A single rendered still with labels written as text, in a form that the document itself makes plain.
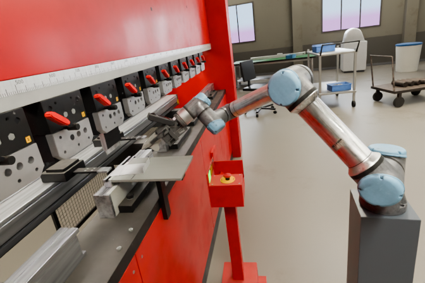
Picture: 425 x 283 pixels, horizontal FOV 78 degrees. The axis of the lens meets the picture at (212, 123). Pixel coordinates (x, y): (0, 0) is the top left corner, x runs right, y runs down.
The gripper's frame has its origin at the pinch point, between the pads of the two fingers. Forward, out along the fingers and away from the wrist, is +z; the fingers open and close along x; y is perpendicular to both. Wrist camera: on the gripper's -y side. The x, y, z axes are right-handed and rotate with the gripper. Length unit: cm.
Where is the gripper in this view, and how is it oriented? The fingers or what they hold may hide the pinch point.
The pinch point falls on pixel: (143, 146)
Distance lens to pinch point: 118.8
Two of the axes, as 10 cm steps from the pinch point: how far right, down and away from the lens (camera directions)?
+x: -3.5, -2.4, 9.1
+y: 5.7, 7.1, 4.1
